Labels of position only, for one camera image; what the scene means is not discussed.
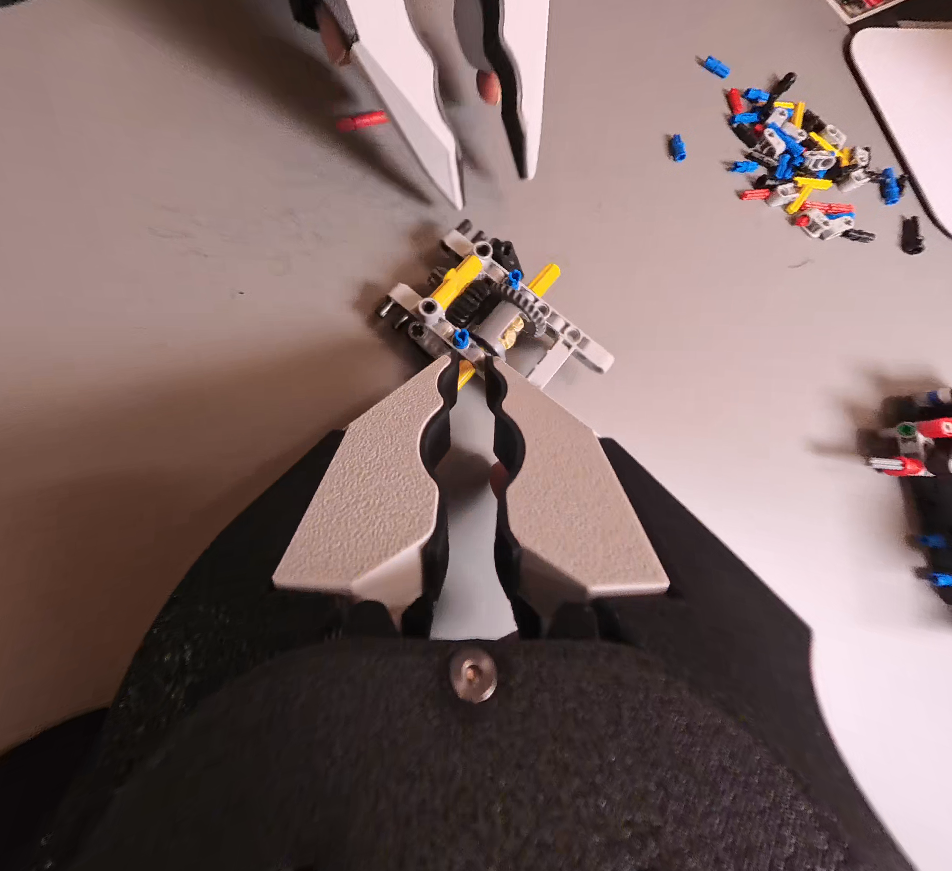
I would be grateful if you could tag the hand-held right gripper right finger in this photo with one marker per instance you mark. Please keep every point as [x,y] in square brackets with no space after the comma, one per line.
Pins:
[587,514]

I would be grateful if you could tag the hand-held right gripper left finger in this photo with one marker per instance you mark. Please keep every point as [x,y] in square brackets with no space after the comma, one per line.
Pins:
[357,514]

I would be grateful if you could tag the red lego axle pin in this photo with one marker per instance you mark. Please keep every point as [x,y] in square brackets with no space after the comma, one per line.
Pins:
[361,121]

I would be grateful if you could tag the grey lego frame assembly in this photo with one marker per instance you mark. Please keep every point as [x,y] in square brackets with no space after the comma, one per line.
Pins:
[573,346]

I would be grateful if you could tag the yellow lego connector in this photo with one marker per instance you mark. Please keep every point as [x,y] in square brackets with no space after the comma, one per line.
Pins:
[466,376]
[543,278]

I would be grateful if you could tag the pile of mixed lego pieces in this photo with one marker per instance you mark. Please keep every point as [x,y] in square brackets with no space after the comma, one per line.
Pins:
[803,149]

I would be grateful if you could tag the lego car chassis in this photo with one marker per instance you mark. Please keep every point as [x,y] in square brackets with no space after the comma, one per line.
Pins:
[922,499]

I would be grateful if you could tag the person's left hand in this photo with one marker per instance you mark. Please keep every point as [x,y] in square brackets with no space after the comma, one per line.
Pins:
[336,41]

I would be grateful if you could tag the person's right hand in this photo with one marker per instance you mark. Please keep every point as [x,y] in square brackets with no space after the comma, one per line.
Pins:
[498,477]

